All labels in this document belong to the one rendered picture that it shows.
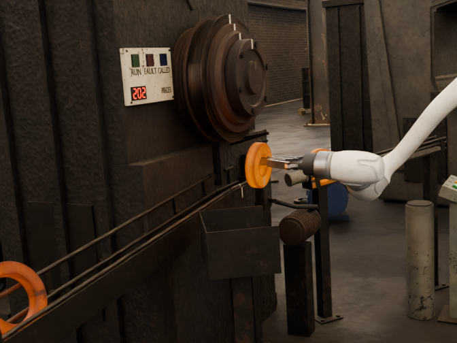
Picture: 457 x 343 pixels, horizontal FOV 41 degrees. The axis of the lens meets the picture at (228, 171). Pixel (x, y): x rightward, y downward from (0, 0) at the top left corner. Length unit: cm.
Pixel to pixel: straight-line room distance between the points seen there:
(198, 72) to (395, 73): 295
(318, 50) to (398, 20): 637
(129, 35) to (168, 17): 24
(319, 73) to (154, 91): 919
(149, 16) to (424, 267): 158
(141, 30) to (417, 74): 306
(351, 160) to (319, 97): 932
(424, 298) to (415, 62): 237
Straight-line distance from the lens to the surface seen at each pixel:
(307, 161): 196
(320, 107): 1122
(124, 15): 203
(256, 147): 202
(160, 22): 219
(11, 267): 156
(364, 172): 189
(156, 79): 211
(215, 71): 214
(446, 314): 297
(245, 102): 220
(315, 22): 1122
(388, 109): 491
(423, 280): 284
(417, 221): 276
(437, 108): 197
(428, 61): 478
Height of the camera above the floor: 116
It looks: 10 degrees down
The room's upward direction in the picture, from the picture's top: 4 degrees counter-clockwise
